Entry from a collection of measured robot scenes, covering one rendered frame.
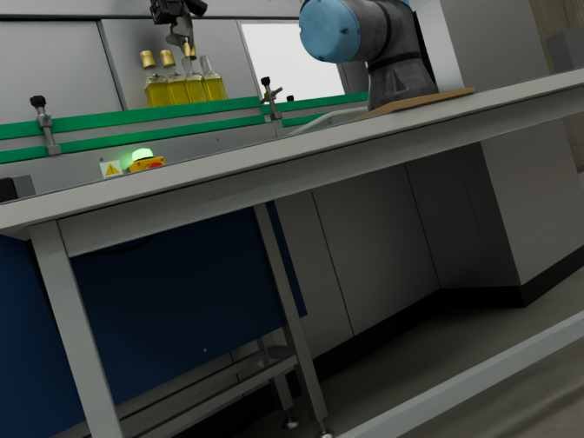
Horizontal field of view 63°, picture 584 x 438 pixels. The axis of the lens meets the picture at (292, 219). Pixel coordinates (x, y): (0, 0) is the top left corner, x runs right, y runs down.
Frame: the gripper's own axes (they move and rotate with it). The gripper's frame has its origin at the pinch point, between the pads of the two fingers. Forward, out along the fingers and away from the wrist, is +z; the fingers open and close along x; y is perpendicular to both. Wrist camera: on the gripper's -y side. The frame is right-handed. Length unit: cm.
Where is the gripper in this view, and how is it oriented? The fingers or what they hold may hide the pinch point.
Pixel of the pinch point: (189, 47)
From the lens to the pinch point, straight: 153.7
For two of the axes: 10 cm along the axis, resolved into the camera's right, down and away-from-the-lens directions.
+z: 2.9, 9.6, 0.2
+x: 5.8, -1.6, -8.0
